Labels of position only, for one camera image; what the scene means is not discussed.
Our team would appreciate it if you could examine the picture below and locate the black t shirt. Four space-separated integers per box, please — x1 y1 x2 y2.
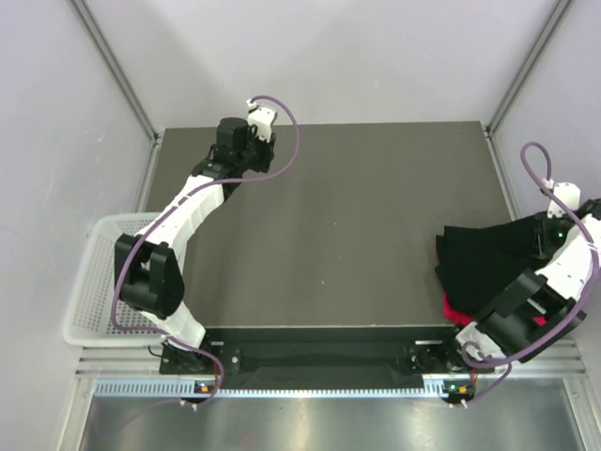
435 215 547 317

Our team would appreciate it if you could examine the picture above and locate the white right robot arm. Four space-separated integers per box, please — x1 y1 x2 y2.
438 199 600 372

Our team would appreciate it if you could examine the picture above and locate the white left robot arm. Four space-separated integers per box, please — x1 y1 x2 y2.
113 107 277 373

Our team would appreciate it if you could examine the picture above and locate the folded pink t shirt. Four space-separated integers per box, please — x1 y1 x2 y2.
442 296 547 325

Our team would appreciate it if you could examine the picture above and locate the white plastic basket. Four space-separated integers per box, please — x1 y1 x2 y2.
62 212 162 348

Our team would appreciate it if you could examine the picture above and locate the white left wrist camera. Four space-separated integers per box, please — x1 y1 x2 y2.
246 99 278 143

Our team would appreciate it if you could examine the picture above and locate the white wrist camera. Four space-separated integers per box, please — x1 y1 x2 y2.
246 99 278 143
542 179 581 218

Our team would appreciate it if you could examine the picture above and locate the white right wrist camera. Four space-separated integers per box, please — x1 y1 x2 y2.
542 179 581 218

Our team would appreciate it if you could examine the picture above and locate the right aluminium frame post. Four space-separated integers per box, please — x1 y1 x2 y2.
483 0 577 137

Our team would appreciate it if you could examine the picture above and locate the aluminium frame post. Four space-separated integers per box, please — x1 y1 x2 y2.
483 0 577 137
69 0 163 142

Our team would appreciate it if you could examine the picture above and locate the aluminium front rail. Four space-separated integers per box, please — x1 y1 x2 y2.
75 339 586 378

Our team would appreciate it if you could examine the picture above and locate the left aluminium frame post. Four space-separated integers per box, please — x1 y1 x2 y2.
69 0 163 142

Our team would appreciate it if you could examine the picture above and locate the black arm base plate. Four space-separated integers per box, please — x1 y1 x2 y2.
159 326 497 391

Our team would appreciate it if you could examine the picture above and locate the slotted grey cable duct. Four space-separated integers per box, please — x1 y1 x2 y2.
96 375 475 400

